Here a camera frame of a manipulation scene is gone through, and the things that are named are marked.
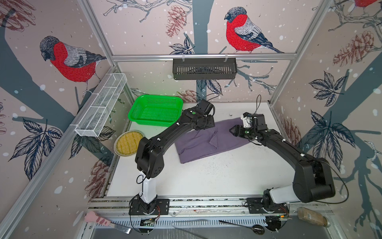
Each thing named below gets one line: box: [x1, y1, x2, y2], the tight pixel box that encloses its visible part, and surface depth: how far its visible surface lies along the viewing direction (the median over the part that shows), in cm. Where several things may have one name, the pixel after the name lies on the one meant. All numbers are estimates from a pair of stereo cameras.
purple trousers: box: [174, 118, 251, 164], surface depth 95 cm
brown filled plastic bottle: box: [297, 206, 331, 228], surface depth 68 cm
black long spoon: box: [218, 220, 265, 236], surface depth 68 cm
